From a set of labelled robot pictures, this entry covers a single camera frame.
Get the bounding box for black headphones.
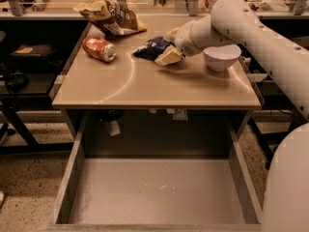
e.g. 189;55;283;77
2;72;29;92

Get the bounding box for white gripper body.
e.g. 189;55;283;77
174;20;202;56

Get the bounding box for white tag under table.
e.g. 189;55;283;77
107;121;121;136

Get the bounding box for red soda can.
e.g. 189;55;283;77
82;37;116;63

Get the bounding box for white bowl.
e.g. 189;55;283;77
203;44;241;72

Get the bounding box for blue chip bag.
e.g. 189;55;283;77
132;36;174;61

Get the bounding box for brown chip bag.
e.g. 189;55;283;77
73;0;147;36

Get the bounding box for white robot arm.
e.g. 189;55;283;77
165;0;309;232

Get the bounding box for black bag on shelf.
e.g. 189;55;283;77
9;44;56;69

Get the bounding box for open grey drawer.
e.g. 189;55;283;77
48;111;262;232

